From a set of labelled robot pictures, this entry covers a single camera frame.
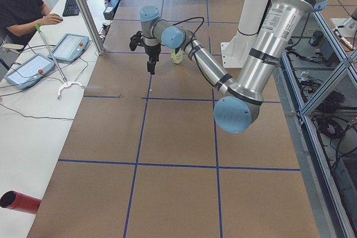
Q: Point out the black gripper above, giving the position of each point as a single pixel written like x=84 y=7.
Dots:
x=152 y=51

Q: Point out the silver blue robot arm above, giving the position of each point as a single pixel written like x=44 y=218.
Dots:
x=248 y=60

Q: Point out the person's right hand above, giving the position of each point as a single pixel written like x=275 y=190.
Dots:
x=52 y=19

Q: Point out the clear plastic ball can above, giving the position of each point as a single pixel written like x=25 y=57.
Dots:
x=176 y=55

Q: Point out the far teach pendant tablet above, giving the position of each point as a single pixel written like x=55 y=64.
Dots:
x=70 y=47

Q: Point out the teach pendant tablet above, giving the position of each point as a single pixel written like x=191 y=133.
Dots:
x=30 y=72
x=70 y=47

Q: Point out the brown paper table cover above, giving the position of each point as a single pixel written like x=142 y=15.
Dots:
x=144 y=157

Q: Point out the black keyboard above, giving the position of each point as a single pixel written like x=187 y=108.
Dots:
x=71 y=8

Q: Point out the near teach pendant tablet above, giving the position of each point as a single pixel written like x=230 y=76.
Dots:
x=30 y=72

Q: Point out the white reacher grabber stick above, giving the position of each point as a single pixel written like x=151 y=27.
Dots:
x=66 y=84

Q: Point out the person in black shirt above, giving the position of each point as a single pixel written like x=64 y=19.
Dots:
x=18 y=18

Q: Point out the red cylinder tube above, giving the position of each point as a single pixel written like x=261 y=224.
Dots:
x=17 y=201

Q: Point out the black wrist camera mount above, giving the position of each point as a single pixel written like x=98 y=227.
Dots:
x=135 y=40

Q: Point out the aluminium frame post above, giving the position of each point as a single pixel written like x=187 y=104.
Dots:
x=91 y=27

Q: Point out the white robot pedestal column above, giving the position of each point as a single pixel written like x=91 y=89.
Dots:
x=235 y=52

